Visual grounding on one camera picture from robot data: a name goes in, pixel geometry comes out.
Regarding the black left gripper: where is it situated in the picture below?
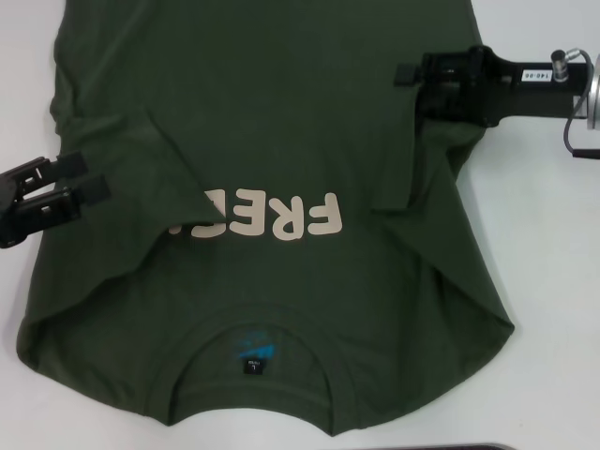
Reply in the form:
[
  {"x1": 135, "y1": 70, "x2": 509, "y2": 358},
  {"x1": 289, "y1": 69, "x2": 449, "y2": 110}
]
[{"x1": 0, "y1": 151, "x2": 113, "y2": 250}]

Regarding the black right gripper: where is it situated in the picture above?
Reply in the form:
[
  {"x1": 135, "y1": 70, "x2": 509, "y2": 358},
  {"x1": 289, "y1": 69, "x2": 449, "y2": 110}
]
[{"x1": 395, "y1": 43, "x2": 591, "y2": 128}]

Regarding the dark green FREE t-shirt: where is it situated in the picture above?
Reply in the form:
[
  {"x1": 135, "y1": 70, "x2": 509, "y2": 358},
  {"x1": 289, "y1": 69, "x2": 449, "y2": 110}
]
[{"x1": 15, "y1": 0, "x2": 513, "y2": 440}]

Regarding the dark flat strip grey rim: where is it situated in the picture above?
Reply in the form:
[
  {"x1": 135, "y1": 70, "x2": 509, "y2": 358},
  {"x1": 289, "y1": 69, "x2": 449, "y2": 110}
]
[{"x1": 419, "y1": 442, "x2": 519, "y2": 450}]

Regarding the right gripper cable metal plug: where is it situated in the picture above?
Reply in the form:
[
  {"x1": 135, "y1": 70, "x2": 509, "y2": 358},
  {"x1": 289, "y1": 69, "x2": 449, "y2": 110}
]
[{"x1": 549, "y1": 48, "x2": 600, "y2": 161}]

